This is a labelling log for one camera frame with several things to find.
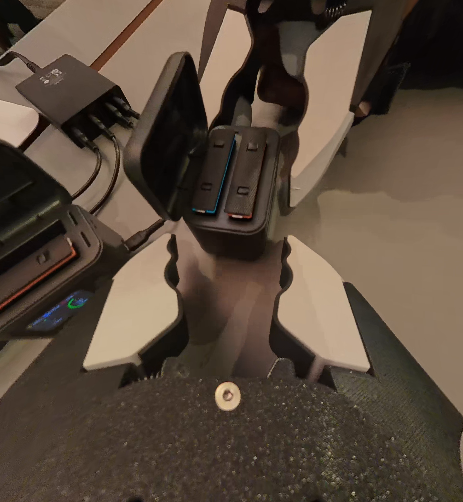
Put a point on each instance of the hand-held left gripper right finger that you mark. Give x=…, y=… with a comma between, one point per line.
x=325, y=321

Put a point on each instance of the black usb hub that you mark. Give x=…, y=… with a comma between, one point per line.
x=63, y=82

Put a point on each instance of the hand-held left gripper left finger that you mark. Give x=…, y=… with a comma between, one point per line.
x=133, y=321

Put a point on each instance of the red-edged black battery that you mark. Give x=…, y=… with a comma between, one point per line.
x=28, y=289
x=246, y=180

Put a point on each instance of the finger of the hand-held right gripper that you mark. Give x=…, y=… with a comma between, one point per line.
x=333, y=102
x=220, y=55

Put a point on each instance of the black battery charger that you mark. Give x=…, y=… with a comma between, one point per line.
x=161, y=133
x=28, y=180

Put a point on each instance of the white stand base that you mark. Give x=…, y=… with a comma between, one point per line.
x=4, y=118

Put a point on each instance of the person's right hand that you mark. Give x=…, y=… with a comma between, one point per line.
x=282, y=78

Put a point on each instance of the blue-edged black battery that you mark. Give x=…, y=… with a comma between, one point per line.
x=212, y=176

